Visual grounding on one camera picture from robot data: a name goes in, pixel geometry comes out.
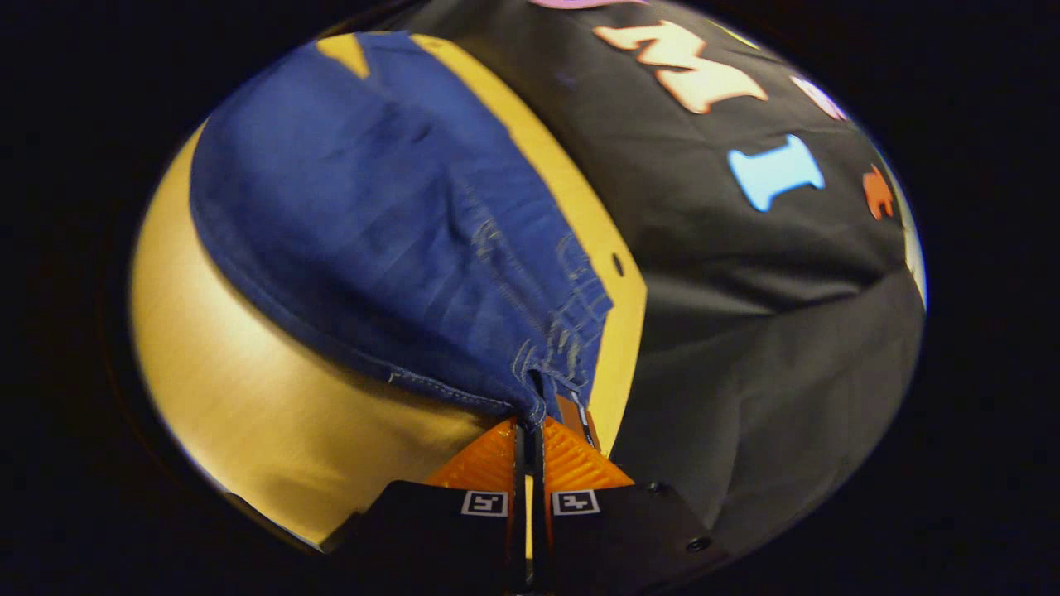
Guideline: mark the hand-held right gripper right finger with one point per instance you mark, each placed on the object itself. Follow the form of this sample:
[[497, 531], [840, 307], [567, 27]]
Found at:
[[621, 538]]

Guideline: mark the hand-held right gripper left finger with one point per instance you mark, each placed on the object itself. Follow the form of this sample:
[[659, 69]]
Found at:
[[464, 530]]

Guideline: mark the blue jeans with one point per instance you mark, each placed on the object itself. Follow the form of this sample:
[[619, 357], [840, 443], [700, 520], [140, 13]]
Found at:
[[373, 215]]

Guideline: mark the black backdrop cloth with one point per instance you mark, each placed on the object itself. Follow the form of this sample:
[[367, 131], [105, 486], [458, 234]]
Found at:
[[745, 314]]

